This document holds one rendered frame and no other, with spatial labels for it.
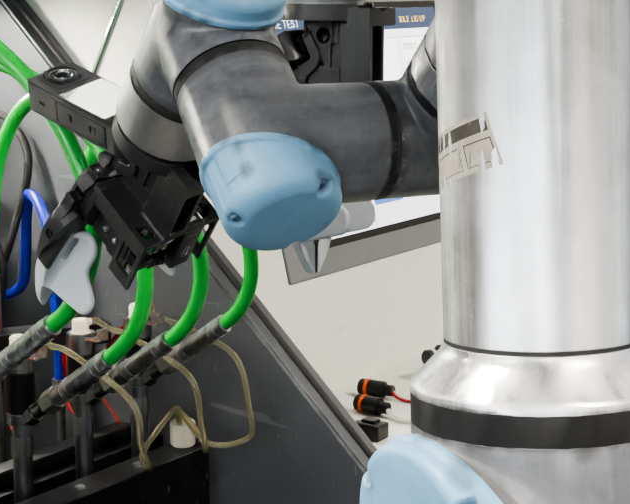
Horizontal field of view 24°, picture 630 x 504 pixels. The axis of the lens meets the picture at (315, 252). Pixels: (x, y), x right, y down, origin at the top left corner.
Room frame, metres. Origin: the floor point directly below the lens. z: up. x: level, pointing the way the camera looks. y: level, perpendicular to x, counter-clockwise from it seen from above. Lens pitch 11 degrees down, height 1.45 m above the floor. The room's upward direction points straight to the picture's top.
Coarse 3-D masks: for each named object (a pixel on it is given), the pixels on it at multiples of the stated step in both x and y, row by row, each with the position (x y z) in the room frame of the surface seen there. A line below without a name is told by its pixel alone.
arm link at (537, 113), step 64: (448, 0) 0.60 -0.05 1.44; (512, 0) 0.58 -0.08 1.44; (576, 0) 0.58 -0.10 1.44; (448, 64) 0.60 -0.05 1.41; (512, 64) 0.58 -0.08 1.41; (576, 64) 0.57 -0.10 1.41; (448, 128) 0.60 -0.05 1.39; (512, 128) 0.57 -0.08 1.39; (576, 128) 0.57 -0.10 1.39; (448, 192) 0.60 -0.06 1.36; (512, 192) 0.57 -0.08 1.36; (576, 192) 0.57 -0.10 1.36; (448, 256) 0.60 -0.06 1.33; (512, 256) 0.57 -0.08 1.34; (576, 256) 0.57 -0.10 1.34; (448, 320) 0.60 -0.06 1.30; (512, 320) 0.57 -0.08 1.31; (576, 320) 0.57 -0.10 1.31; (448, 384) 0.58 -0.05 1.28; (512, 384) 0.56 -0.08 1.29; (576, 384) 0.56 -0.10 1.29; (384, 448) 0.59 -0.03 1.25; (448, 448) 0.57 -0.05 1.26; (512, 448) 0.55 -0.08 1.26; (576, 448) 0.55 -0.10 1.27
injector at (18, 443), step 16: (16, 368) 1.27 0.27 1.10; (32, 368) 1.27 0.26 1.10; (16, 384) 1.27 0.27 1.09; (32, 384) 1.27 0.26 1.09; (16, 400) 1.27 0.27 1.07; (32, 400) 1.27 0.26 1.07; (16, 416) 1.27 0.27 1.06; (32, 416) 1.26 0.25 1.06; (16, 432) 1.27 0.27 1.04; (16, 448) 1.27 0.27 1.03; (32, 448) 1.28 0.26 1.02; (16, 464) 1.27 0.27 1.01; (32, 464) 1.28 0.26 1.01; (16, 480) 1.27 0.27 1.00; (32, 480) 1.28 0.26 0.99; (16, 496) 1.27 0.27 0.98; (32, 496) 1.28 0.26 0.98
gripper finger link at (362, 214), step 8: (352, 208) 1.14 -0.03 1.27; (360, 208) 1.14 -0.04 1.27; (368, 208) 1.13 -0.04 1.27; (352, 216) 1.14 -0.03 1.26; (360, 216) 1.14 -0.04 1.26; (368, 216) 1.13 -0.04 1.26; (352, 224) 1.14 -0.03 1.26; (360, 224) 1.14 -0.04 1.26; (368, 224) 1.13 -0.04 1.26; (320, 240) 1.14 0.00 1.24; (328, 240) 1.15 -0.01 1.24; (320, 248) 1.14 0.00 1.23; (328, 248) 1.15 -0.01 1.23; (320, 256) 1.14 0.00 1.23; (320, 264) 1.14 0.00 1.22
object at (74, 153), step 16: (0, 48) 1.16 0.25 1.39; (16, 64) 1.15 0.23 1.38; (64, 128) 1.12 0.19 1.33; (64, 144) 1.12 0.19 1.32; (80, 160) 1.11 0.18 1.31; (96, 240) 1.11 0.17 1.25; (96, 272) 1.11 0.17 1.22; (64, 304) 1.12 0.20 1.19; (48, 320) 1.13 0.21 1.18; (64, 320) 1.13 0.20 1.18
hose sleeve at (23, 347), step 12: (36, 324) 1.14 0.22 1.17; (24, 336) 1.15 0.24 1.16; (36, 336) 1.14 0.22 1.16; (48, 336) 1.13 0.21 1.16; (12, 348) 1.15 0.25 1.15; (24, 348) 1.15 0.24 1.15; (36, 348) 1.15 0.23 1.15; (0, 360) 1.16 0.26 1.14; (12, 360) 1.16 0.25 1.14; (24, 360) 1.16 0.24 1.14; (0, 372) 1.17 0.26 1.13
